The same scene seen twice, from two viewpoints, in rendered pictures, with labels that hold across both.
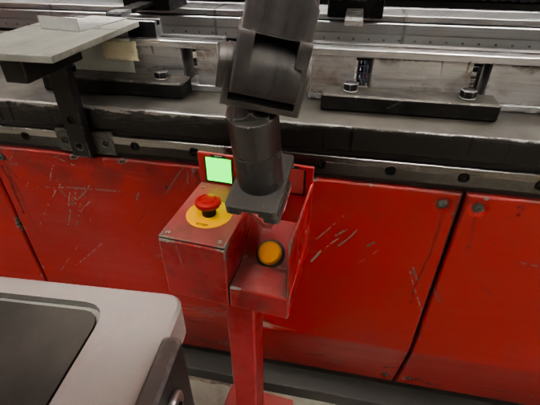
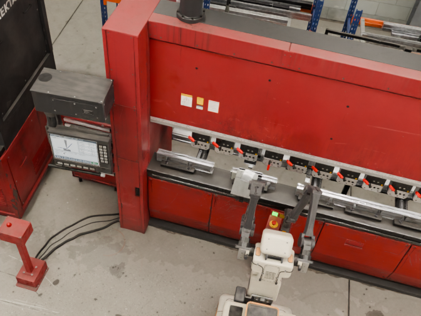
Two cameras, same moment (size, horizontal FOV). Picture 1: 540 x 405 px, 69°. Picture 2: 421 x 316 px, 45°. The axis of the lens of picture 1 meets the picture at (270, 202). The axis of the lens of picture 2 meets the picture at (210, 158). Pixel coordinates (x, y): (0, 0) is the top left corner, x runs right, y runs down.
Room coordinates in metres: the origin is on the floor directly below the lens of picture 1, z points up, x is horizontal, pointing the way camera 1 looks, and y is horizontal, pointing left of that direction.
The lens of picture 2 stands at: (-1.96, 0.74, 4.27)
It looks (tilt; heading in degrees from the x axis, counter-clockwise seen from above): 48 degrees down; 359
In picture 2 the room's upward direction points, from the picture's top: 7 degrees clockwise
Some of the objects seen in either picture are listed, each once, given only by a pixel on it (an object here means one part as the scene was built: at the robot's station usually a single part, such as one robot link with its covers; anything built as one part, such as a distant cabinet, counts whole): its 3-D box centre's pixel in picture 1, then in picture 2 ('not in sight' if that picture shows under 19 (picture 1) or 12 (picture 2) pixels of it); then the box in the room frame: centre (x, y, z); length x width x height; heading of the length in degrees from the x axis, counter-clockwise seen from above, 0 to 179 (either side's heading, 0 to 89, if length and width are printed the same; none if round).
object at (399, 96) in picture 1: (405, 102); (315, 202); (0.68, -0.24, 0.89); 0.30 x 0.05 x 0.03; 79
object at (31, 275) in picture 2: not in sight; (23, 252); (0.22, 2.15, 0.41); 0.25 x 0.20 x 0.83; 169
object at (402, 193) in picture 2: not in sight; (399, 186); (0.62, -0.81, 1.26); 0.15 x 0.09 x 0.17; 79
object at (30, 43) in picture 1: (54, 36); (244, 184); (0.71, 0.37, 1.00); 0.26 x 0.18 x 0.01; 169
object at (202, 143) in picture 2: not in sight; (201, 138); (0.94, 0.76, 1.26); 0.15 x 0.09 x 0.17; 79
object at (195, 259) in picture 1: (240, 230); (278, 227); (0.49, 0.05, 0.75); 0.20 x 0.16 x 0.18; 74
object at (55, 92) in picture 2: not in sight; (78, 128); (0.65, 1.66, 1.53); 0.51 x 0.25 x 0.85; 84
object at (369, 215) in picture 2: not in sight; (363, 214); (0.60, -0.64, 0.89); 0.30 x 0.05 x 0.03; 79
